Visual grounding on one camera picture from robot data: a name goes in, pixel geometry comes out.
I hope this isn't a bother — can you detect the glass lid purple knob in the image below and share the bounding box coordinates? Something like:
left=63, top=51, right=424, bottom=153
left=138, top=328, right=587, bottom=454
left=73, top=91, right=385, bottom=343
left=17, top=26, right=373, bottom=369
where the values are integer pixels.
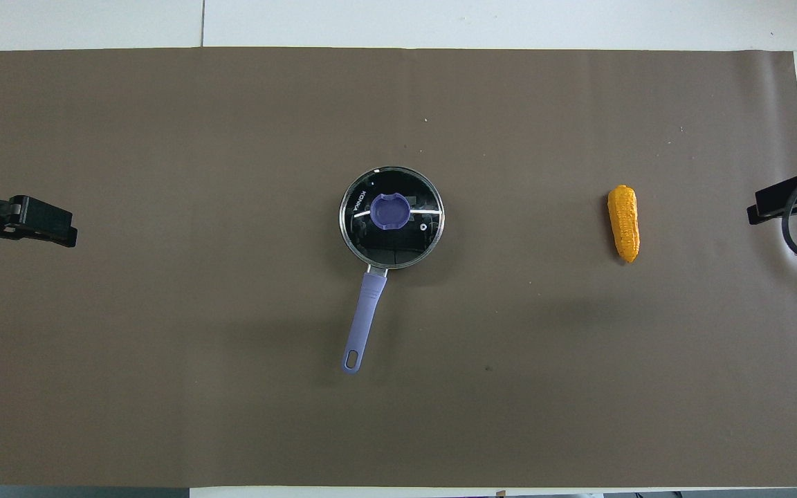
left=339, top=166, right=446, bottom=270

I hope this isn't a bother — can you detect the yellow toy corn cob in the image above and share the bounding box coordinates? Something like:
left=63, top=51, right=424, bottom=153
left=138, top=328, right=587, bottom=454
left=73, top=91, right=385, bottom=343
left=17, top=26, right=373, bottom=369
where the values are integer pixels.
left=607, top=184, right=641, bottom=264

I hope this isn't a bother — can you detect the brown table mat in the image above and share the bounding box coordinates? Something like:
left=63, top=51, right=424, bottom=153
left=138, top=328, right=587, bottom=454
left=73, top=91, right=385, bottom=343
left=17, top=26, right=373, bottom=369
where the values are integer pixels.
left=0, top=46, right=797, bottom=488

